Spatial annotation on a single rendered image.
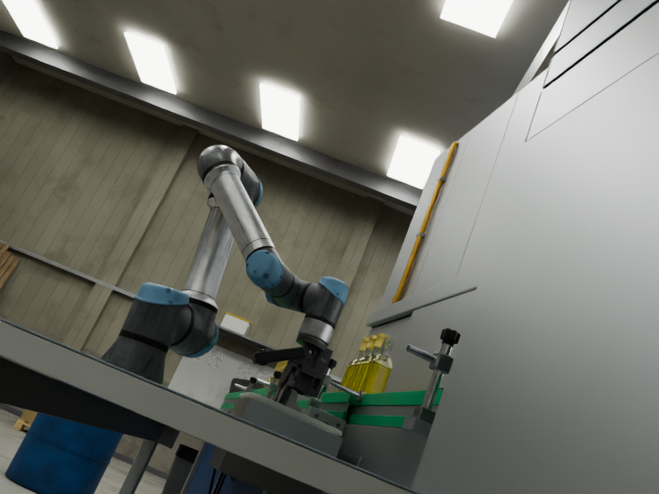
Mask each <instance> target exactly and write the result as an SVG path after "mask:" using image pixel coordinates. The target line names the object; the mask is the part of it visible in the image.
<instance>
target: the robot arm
mask: <svg viewBox="0 0 659 494"><path fill-rule="evenodd" d="M197 170H198V173H199V176H200V177H201V179H202V181H203V183H204V185H205V187H206V189H207V190H208V191H210V194H209V197H208V200H207V205H208V206H209V208H210V212H209V215H208V218H207V220H206V223H205V226H204V229H203V232H202V235H201V238H200V241H199V243H198V246H197V249H196V252H195V255H194V258H193V261H192V264H191V267H190V270H189V273H188V276H187V279H186V282H185V285H184V287H183V289H182V291H179V290H176V289H173V288H170V287H167V286H164V285H160V284H156V283H151V282H146V283H143V284H142V285H141V286H140V288H139V290H138V292H137V294H136V295H135V296H134V301H133V303H132V305H131V307H130V310H129V312H128V314H127V318H126V320H125V322H124V325H123V327H122V329H121V332H120V334H119V336H118V338H117V340H116V341H115V342H114V344H113V345H112V346H111V347H110V348H109V349H108V350H107V352H106V353H105V354H104V355H103V356H102V357H101V359H100V360H102V361H104V362H107V363H109V364H112V365H114V366H116V367H119V368H121V369H124V370H126V371H130V372H132V373H135V374H137V375H139V376H142V377H144V378H147V379H149V380H151V381H154V382H156V383H159V384H161V385H163V380H164V368H165V359H166V355H167V353H168V350H169V349H170V350H172V351H174V352H175V353H177V354H178V355H181V356H185V357H187V358H198V357H201V356H203V355H204V354H206V353H208V352H209V351H210V350H211V349H212V348H213V347H214V346H215V344H216V342H217V340H218V337H219V328H218V326H217V323H216V322H215V318H216V315H217V312H218V307H217V305H216V303H215V299H216V296H217V293H218V290H219V287H220V283H221V280H222V277H223V274H224V271H225V268H226V265H227V262H228V257H229V253H230V250H231V247H232V244H233V241H234V240H235V242H236V244H237V246H238V248H239V250H240V252H241V254H242V256H243V258H244V261H245V263H246V273H247V275H248V277H249V278H250V279H251V281H252V282H253V283H254V284H255V285H257V286H258V287H260V288H261V289H263V290H264V291H265V295H266V299H267V301H268V302H269V303H271V304H274V305H276V306H277V307H280V308H286V309H289V310H292V311H296V312H299V313H303V314H306V315H305V318H304V320H303V322H302V324H301V327H300V329H299V331H298V334H299V335H298V336H297V338H296V342H297V343H298V344H300V345H301V346H303V347H297V348H289V349H280V350H272V351H268V350H266V349H261V350H259V351H257V352H256V353H254V354H253V355H252V359H253V364H255V365H256V364H258V365H259V366H265V365H267V364H268V363H271V362H280V361H287V365H286V366H285V368H284V370H283V372H282V374H281V377H280V379H279V384H278V387H277V389H276V392H275V394H274V397H273V399H272V400H273V401H275V402H277V403H280V404H282V405H284V406H286V407H288V408H290V409H292V410H295V411H297V412H299V413H301V414H302V410H301V409H300V407H299V406H298V405H297V404H296V400H297V397H298V394H299V395H304V396H306V397H315V396H317V397H318V394H319V392H320V389H321V387H322V384H323V382H324V379H325V377H326V375H325V372H326V369H327V367H328V364H329V362H330V357H331V355H332V352H333V351H332V350H331V349H328V348H327V346H328V345H329V343H330V339H331V337H332V334H333V332H334V329H335V326H336V324H337V321H338V319H339V316H340V314H341V311H342V309H343V306H345V301H346V298H347V295H348V292H349V289H348V287H347V285H346V284H345V283H344V282H342V281H341V280H339V279H337V278H334V277H331V276H323V277H322V278H321V280H320V281H319V282H318V284H316V283H312V282H308V281H304V280H300V279H298V278H297V277H296V276H295V275H294V274H293V273H292V272H291V271H290V270H289V269H288V268H287V267H286V266H285V265H284V263H283V262H282V260H281V258H280V256H279V253H278V251H277V250H276V248H275V246H274V244H273V242H272V240H271V238H270V236H269V234H268V232H267V231H266V229H265V227H264V225H263V223H262V222H261V220H260V218H259V216H258V214H257V212H256V210H255V208H256V207H257V206H258V205H259V203H260V201H261V199H262V196H263V186H262V183H261V181H260V179H259V177H258V176H257V175H256V174H255V173H254V172H253V171H252V170H251V169H250V168H249V167H248V166H247V164H246V163H245V162H244V161H243V160H242V158H241V157H240V156H239V155H238V154H237V152H236V151H234V150H233V149H232V148H230V147H228V146H226V145H213V146H210V147H208V148H207V149H205V150H204V151H203V152H202V153H201V155H200V156H199V159H198V161H197ZM309 351H311V352H312V354H310V352H309ZM320 383H321V384H320ZM318 388H319V389H318Z"/></svg>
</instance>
